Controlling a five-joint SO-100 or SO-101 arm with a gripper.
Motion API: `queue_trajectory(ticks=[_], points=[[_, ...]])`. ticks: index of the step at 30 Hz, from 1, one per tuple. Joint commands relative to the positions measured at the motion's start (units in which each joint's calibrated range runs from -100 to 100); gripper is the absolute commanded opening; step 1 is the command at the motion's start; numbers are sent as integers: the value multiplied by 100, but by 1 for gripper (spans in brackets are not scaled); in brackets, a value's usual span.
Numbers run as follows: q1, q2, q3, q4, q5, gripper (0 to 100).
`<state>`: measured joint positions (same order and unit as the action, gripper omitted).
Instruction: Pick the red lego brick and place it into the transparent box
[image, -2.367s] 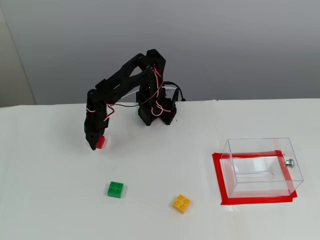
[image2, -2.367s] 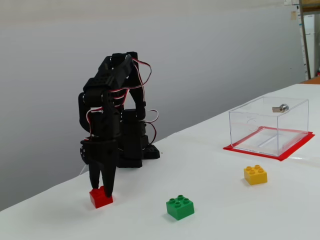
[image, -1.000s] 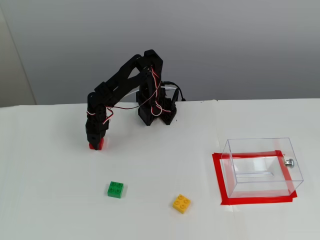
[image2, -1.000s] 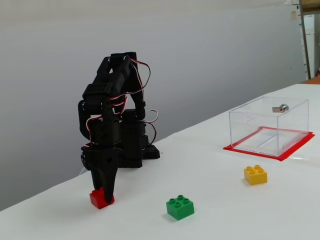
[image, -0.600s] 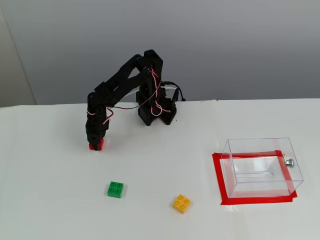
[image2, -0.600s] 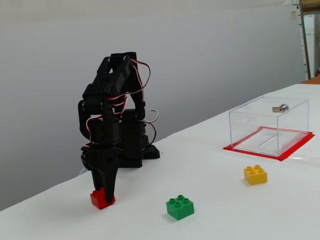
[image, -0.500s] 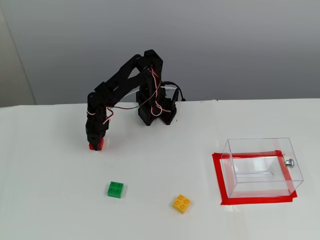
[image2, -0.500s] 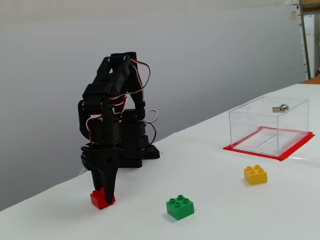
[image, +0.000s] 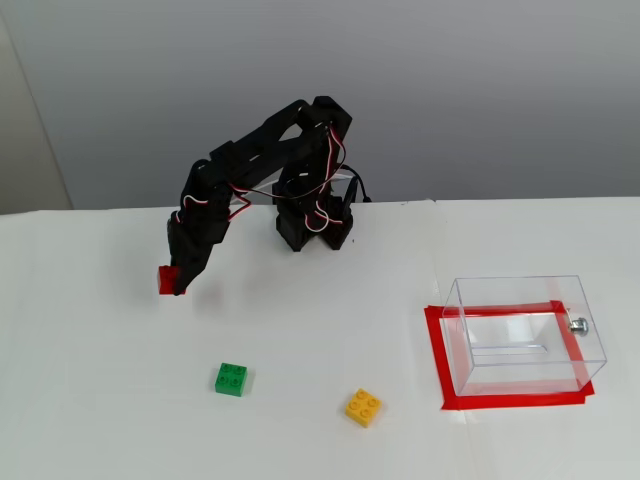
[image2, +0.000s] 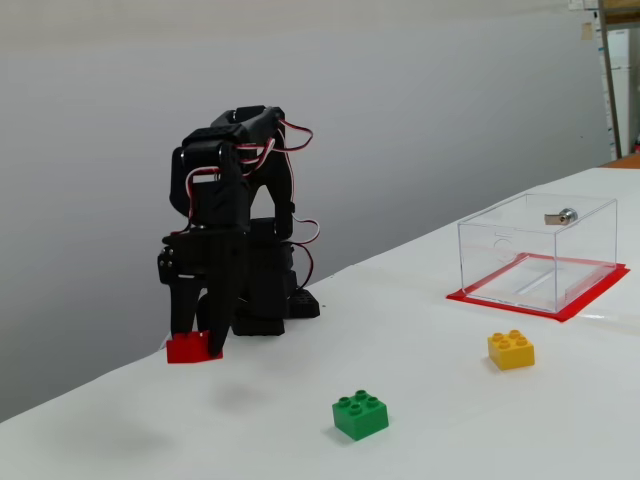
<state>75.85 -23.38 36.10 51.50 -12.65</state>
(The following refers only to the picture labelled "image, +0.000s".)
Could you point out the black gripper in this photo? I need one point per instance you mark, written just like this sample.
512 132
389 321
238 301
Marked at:
187 252

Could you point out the red lego brick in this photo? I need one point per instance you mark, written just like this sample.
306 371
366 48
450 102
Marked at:
166 280

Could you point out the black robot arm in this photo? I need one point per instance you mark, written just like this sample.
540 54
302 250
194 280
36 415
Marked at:
260 145

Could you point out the green lego brick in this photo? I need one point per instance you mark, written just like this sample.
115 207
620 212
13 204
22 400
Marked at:
230 380

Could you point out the yellow lego brick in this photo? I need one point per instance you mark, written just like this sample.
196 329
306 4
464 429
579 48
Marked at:
363 407

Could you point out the transparent plastic box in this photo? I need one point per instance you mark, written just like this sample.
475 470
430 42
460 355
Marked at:
520 370

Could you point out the metal box lock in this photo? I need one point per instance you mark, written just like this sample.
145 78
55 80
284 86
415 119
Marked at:
580 326

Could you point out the red tape frame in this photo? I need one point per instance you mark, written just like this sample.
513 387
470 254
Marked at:
515 401

